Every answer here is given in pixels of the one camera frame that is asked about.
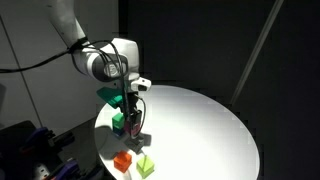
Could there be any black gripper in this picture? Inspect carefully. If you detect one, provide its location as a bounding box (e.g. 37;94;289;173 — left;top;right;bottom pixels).
120;90;142;129

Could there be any pink block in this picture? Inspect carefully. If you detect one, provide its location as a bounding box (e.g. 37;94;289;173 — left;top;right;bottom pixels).
124;121;140;136

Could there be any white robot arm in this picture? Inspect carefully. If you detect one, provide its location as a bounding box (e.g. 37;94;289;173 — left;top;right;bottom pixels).
44;0;151;136

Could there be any green block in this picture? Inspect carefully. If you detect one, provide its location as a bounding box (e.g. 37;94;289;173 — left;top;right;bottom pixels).
112;113;124;129

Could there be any blue block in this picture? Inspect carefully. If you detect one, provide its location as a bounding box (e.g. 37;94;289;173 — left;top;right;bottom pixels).
112;127;124;136

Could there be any grey block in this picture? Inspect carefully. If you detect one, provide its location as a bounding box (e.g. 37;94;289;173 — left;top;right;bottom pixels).
125;135;144;154

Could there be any orange block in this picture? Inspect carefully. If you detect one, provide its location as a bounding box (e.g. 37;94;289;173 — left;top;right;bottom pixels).
113;151;132;173

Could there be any yellow-green block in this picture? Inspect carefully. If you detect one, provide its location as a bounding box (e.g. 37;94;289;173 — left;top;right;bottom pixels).
136;156;155;179

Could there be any round white table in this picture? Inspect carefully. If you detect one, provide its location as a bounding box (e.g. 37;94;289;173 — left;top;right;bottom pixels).
95;85;260;180

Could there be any purple clamp lower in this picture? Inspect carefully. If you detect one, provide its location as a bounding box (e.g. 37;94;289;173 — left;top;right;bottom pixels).
47;160;80;180

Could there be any purple clamp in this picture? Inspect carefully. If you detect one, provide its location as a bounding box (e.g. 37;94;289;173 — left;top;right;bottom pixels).
47;160;80;180
20;127;75;154

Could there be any purple clamp upper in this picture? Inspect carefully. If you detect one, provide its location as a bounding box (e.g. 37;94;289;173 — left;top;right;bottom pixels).
20;127;75;154

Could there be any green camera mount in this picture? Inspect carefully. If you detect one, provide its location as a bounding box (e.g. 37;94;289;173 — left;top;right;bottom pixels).
97;87;123;109

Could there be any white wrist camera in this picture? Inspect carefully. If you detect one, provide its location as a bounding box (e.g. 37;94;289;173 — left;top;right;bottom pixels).
131;77;152;91

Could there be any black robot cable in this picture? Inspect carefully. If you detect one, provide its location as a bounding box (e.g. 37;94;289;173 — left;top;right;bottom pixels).
0;39;148;134

